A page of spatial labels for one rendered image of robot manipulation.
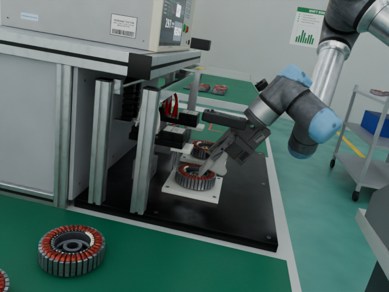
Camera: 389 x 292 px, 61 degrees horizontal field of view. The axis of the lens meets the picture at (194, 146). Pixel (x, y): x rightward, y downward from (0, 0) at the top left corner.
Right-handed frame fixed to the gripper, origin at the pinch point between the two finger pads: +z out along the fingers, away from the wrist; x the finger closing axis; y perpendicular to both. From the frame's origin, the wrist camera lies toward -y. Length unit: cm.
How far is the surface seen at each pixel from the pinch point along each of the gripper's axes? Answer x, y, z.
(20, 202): -23.4, -26.9, 26.4
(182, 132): -1.2, -9.6, -4.3
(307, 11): 532, 24, -133
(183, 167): 0.3, -2.9, 3.9
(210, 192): -4.0, 6.4, 2.2
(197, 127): 21.2, -6.5, -1.4
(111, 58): -21.9, -29.7, -12.9
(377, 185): 206, 155, -19
